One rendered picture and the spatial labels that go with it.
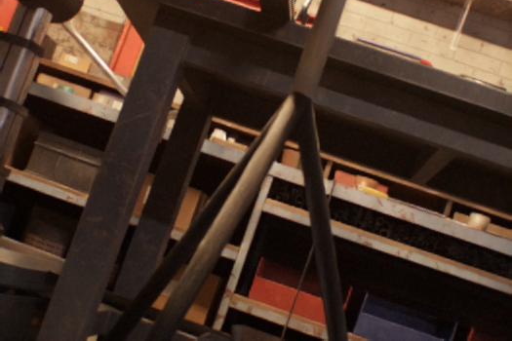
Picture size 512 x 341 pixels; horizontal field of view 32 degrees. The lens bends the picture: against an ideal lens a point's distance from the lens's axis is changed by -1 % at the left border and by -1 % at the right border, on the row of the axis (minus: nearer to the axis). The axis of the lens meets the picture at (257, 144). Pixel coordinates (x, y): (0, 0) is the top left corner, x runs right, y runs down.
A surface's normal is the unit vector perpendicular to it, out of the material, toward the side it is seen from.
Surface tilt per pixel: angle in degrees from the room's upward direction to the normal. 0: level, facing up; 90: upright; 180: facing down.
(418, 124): 90
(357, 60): 90
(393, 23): 90
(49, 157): 90
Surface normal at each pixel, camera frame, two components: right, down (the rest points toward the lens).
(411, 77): -0.05, -0.16
